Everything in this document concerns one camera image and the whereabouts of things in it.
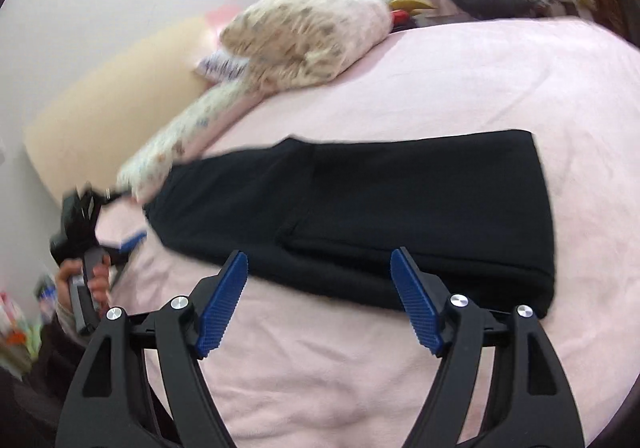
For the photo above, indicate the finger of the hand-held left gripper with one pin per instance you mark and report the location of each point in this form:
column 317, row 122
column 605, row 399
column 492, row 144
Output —
column 132, row 243

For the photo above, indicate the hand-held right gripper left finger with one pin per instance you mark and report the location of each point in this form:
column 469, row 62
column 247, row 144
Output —
column 222, row 313

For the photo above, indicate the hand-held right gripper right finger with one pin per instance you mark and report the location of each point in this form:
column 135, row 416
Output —
column 417, row 303

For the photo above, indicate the black pants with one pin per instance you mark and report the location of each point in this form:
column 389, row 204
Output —
column 400, row 208

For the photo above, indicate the person's left forearm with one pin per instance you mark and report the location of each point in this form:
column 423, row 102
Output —
column 62, row 333

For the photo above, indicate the person's left hand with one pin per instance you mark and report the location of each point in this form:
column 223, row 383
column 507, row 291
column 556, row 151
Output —
column 100, row 288

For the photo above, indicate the pink bed blanket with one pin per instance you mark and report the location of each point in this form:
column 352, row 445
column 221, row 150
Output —
column 350, row 378

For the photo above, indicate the beige and pink headboard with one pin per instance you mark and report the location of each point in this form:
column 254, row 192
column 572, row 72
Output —
column 110, row 112

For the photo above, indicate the colourful packets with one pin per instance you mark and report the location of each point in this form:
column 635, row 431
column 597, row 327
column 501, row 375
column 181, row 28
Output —
column 20, row 323

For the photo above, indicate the bear print pillow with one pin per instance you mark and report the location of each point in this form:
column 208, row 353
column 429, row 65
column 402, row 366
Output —
column 195, row 127

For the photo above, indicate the purple flower print pillow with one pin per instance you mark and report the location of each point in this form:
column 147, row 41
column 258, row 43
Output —
column 220, row 65

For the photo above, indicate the folded bear print quilt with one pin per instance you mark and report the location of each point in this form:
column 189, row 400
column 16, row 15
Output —
column 305, row 32

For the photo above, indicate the red plush toy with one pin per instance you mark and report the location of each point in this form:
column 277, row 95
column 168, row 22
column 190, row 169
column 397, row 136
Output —
column 401, row 19

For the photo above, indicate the yellow plush toy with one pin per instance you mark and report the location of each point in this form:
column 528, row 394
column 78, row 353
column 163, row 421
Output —
column 410, row 3

